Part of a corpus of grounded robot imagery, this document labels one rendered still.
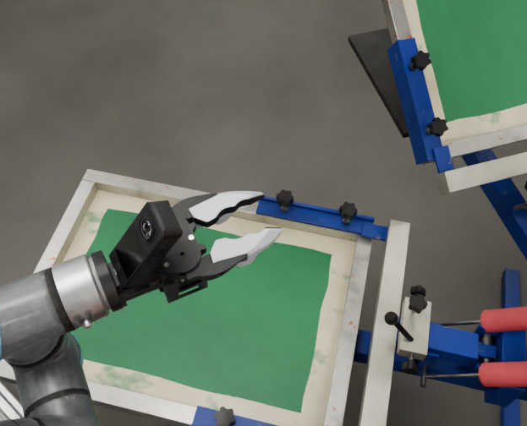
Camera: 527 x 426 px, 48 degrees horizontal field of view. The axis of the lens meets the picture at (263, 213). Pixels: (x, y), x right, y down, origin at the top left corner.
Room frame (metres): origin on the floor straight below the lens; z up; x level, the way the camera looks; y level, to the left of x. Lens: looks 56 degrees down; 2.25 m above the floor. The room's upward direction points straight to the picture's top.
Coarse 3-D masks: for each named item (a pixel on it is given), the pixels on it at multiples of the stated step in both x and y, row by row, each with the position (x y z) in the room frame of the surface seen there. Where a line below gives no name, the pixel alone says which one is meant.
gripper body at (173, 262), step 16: (192, 224) 0.37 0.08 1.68; (192, 240) 0.35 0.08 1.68; (96, 256) 0.33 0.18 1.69; (176, 256) 0.33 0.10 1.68; (192, 256) 0.33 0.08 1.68; (96, 272) 0.30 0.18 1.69; (112, 272) 0.32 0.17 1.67; (160, 272) 0.31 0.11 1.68; (176, 272) 0.31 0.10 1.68; (112, 288) 0.29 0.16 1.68; (128, 288) 0.31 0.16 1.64; (144, 288) 0.32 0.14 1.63; (160, 288) 0.33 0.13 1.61; (176, 288) 0.31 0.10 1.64; (112, 304) 0.28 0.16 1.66
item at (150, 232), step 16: (144, 208) 0.34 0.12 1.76; (160, 208) 0.34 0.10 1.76; (144, 224) 0.33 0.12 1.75; (160, 224) 0.32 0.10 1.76; (176, 224) 0.33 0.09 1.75; (128, 240) 0.33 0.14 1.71; (144, 240) 0.31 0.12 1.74; (160, 240) 0.31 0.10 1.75; (176, 240) 0.32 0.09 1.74; (112, 256) 0.33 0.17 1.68; (128, 256) 0.32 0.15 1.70; (144, 256) 0.31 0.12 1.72; (160, 256) 0.31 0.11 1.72; (128, 272) 0.31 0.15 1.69; (144, 272) 0.30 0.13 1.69
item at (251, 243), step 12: (276, 228) 0.37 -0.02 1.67; (216, 240) 0.35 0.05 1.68; (228, 240) 0.35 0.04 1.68; (240, 240) 0.35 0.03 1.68; (252, 240) 0.35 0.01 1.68; (264, 240) 0.35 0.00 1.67; (216, 252) 0.34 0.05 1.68; (228, 252) 0.34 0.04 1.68; (240, 252) 0.34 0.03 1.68; (252, 252) 0.34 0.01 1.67; (240, 264) 0.35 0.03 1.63
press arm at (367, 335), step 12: (360, 336) 0.54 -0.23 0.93; (360, 348) 0.51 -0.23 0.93; (360, 360) 0.50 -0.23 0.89; (396, 360) 0.49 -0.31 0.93; (420, 372) 0.47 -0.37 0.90; (432, 372) 0.46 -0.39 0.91; (444, 372) 0.46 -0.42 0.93; (456, 372) 0.46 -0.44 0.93; (468, 372) 0.46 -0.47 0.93; (456, 384) 0.45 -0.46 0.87; (468, 384) 0.44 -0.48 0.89; (480, 384) 0.44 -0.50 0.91
